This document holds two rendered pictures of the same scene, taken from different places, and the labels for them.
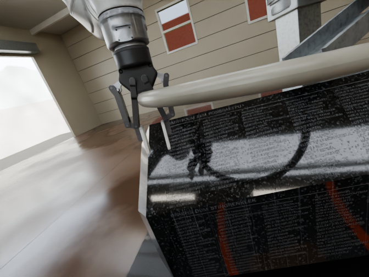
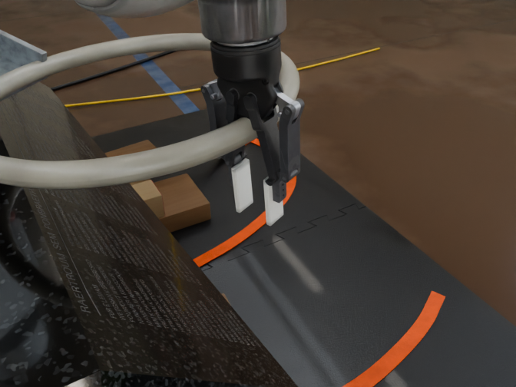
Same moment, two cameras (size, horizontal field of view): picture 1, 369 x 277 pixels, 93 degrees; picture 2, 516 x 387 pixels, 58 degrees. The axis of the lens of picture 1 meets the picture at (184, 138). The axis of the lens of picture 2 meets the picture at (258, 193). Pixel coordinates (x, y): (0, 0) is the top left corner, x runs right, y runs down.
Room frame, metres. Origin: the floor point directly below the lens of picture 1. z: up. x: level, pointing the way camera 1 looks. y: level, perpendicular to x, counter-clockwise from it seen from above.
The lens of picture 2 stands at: (0.78, 0.39, 1.21)
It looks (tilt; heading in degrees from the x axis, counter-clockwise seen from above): 36 degrees down; 221
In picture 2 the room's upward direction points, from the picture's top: straight up
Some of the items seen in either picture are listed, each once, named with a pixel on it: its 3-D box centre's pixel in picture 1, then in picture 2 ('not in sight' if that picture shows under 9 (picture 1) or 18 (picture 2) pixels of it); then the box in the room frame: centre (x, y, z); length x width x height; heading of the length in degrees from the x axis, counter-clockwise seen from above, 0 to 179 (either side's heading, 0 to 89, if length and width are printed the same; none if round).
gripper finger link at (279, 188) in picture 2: (134, 131); (285, 184); (0.41, 0.11, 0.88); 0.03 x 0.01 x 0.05; 93
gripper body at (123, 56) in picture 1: (137, 71); (248, 77); (0.42, 0.06, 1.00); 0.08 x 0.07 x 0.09; 93
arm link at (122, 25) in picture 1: (126, 34); (242, 8); (0.42, 0.05, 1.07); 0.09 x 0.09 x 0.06
